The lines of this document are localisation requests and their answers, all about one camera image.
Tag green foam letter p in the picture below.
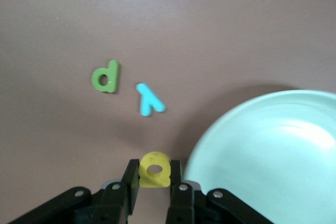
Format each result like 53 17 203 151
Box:
91 60 121 94

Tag teal foam letter y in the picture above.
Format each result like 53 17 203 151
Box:
135 83 166 117

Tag yellow foam letter d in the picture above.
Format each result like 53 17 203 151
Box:
138 151 171 188

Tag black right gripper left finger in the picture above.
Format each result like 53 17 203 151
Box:
5 158 140 224

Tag light green plate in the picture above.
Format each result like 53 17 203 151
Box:
183 89 336 224

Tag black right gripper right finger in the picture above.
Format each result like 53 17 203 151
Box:
166 159 274 224

